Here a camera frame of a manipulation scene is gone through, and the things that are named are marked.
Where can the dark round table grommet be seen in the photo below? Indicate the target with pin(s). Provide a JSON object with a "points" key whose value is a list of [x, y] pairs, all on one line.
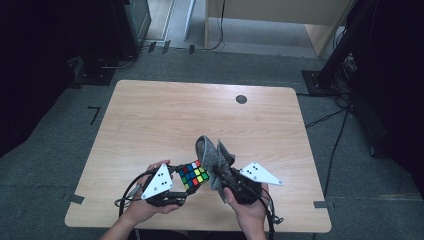
{"points": [[241, 99]]}

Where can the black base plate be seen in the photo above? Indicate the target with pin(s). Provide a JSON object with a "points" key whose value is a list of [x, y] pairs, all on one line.
{"points": [[95, 76]]}

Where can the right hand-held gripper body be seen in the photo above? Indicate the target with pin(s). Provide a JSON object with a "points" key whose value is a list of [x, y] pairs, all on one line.
{"points": [[256, 175]]}

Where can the grey cloth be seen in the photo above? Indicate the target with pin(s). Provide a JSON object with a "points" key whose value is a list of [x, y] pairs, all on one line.
{"points": [[210, 155]]}

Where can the black tape strip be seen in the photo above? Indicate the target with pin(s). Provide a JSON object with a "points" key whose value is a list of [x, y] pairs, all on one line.
{"points": [[151, 46]]}

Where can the multicoloured puzzle cube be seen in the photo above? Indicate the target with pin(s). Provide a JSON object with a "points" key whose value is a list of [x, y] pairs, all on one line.
{"points": [[193, 176]]}

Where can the person's dark clothing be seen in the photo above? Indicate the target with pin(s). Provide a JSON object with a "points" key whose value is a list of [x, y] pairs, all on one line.
{"points": [[193, 236]]}

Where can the dark curtain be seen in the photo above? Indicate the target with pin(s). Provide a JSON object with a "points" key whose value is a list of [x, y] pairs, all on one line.
{"points": [[33, 66], [396, 83]]}

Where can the person's left hand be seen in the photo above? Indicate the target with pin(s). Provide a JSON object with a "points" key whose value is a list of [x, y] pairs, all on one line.
{"points": [[140, 211]]}

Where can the grey tape piece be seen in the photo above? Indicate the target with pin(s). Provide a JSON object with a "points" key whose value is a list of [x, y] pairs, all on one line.
{"points": [[77, 199], [321, 204]]}

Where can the person's right hand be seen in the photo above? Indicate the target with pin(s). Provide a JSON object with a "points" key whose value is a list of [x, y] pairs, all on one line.
{"points": [[251, 215]]}

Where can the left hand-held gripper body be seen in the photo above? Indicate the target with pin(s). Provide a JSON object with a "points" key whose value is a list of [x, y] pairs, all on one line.
{"points": [[158, 183]]}

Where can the dark cabinet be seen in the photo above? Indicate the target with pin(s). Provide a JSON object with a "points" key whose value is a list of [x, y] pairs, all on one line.
{"points": [[133, 23]]}

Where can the black metal stand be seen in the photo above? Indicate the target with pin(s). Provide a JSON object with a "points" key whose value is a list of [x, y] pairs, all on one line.
{"points": [[333, 60]]}

